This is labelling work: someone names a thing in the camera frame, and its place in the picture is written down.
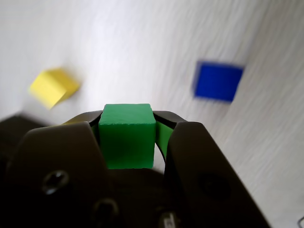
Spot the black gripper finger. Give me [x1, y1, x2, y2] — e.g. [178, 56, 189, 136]
[153, 110, 271, 228]
[4, 110, 133, 228]

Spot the green cube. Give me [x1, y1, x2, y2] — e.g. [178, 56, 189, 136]
[98, 103, 157, 170]

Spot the blue cube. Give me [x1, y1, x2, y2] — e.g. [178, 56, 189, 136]
[192, 60, 245, 103]

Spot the yellow cube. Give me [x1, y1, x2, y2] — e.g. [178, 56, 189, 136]
[28, 67, 81, 110]

